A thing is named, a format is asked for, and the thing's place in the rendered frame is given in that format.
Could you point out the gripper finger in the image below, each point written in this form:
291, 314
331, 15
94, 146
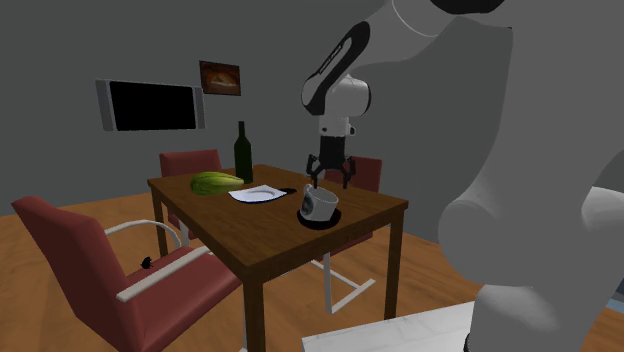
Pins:
349, 170
312, 169

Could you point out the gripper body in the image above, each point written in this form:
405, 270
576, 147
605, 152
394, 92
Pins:
332, 150

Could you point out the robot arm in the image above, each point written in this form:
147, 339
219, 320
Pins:
512, 146

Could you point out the white printed mug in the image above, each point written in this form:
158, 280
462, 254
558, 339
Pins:
319, 204

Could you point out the white plate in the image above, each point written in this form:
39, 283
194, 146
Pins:
256, 194

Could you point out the dark green bottle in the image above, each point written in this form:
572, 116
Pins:
243, 156

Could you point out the brown wooden table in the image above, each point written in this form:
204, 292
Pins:
253, 234

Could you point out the green squash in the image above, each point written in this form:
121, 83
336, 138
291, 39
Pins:
214, 183

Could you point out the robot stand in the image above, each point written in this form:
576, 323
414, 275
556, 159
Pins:
390, 334

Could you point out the small black object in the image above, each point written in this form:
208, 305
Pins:
146, 263

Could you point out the red chair with white armrests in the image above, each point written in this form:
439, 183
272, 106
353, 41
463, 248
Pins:
78, 253

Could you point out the orange wall picture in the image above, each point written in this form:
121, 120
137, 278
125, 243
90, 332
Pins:
220, 78

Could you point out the wall television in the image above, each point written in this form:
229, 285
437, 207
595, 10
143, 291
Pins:
151, 105

